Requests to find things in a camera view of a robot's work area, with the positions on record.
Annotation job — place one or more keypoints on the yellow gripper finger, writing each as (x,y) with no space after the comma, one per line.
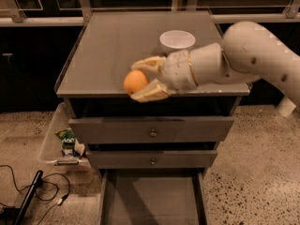
(154,91)
(151,64)

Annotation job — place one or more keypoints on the grey drawer cabinet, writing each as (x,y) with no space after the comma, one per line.
(91,83)

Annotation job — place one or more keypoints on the orange fruit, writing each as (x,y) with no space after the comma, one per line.
(135,81)

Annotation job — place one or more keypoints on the metal railing frame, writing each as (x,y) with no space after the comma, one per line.
(16,13)

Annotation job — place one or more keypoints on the grey top drawer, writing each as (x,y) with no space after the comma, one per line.
(189,129)

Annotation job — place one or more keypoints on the green snack bag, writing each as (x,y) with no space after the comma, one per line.
(67,138)

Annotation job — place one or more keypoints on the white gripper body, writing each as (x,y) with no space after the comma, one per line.
(176,71)

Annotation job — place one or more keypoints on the white ceramic bowl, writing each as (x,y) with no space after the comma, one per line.
(176,40)

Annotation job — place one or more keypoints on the grey middle drawer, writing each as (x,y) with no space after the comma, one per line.
(151,159)

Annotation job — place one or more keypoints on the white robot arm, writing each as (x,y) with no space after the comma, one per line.
(248,52)

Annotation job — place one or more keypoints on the clear plastic storage bin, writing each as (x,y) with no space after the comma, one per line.
(51,148)

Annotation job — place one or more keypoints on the black bar device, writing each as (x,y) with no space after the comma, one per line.
(28,197)

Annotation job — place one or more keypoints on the grey open bottom drawer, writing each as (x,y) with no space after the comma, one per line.
(152,197)

